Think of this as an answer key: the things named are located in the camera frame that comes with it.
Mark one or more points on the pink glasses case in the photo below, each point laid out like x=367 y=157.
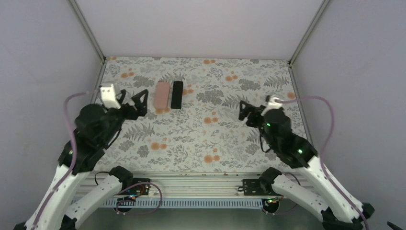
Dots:
x=161 y=95

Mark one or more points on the aluminium rail base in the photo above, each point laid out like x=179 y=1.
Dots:
x=208 y=194

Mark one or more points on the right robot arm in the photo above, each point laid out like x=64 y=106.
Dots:
x=332 y=204

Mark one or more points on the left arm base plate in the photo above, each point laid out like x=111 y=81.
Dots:
x=140 y=190

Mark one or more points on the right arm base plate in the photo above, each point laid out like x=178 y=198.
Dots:
x=252 y=187

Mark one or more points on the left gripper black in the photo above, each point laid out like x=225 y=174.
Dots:
x=141 y=109

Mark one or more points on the floral table mat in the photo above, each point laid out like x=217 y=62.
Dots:
x=205 y=135

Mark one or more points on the black glasses case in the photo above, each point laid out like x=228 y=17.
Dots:
x=177 y=93

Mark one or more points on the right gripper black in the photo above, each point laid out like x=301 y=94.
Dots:
x=249 y=108

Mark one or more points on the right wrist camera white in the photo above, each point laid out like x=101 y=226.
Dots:
x=272 y=102

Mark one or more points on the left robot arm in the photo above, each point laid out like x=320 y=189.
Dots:
x=92 y=132

